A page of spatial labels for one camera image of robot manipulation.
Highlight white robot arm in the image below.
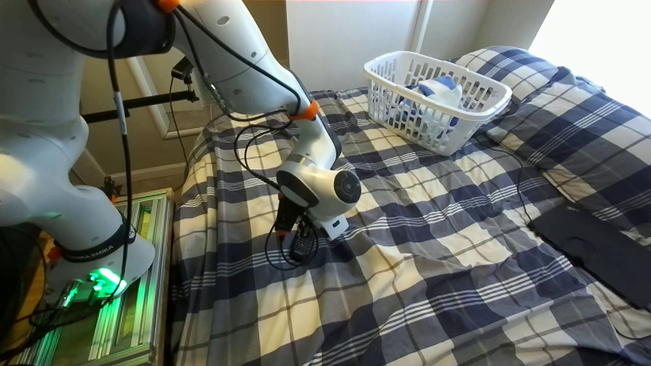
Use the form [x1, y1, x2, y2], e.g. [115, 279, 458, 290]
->
[0, 0, 359, 294]

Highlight plaid pillow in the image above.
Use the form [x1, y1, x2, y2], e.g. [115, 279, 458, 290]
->
[458, 46, 651, 246]

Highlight plaid blue yellow bedspread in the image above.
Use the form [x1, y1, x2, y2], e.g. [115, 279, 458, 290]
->
[170, 91, 651, 366]

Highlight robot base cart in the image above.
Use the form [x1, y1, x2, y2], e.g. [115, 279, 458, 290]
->
[0, 188, 175, 366]

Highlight white plastic laundry basket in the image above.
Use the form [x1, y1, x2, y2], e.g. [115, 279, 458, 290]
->
[364, 51, 513, 156]

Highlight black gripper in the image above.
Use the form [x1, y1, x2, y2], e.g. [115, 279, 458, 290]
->
[272, 195, 318, 264]

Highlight dark cloth on bed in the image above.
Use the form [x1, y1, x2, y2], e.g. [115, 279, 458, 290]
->
[528, 205, 651, 309]

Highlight blue white clothes in basket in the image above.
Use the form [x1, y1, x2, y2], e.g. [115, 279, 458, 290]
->
[395, 76, 464, 132]

